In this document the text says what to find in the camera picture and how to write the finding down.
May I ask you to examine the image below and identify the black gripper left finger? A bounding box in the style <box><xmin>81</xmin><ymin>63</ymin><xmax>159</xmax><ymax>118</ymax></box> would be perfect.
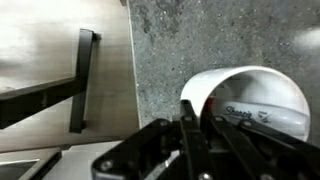
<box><xmin>91</xmin><ymin>99</ymin><xmax>214</xmax><ymax>180</ymax></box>

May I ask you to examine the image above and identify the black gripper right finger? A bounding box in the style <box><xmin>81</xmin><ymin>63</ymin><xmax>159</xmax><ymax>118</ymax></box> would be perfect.
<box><xmin>201</xmin><ymin>113</ymin><xmax>320</xmax><ymax>180</ymax></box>

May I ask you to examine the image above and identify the dark framed panel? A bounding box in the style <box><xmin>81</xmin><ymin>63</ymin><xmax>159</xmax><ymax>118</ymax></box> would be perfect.
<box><xmin>0</xmin><ymin>148</ymin><xmax>63</xmax><ymax>180</ymax></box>

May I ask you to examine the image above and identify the white ceramic mug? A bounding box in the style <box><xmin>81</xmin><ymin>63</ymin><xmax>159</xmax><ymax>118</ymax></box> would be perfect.
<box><xmin>179</xmin><ymin>65</ymin><xmax>312</xmax><ymax>143</ymax></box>

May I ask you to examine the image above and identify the white Sharpie marker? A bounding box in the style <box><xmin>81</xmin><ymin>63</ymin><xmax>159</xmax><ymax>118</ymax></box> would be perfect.
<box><xmin>212</xmin><ymin>99</ymin><xmax>310</xmax><ymax>137</ymax></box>

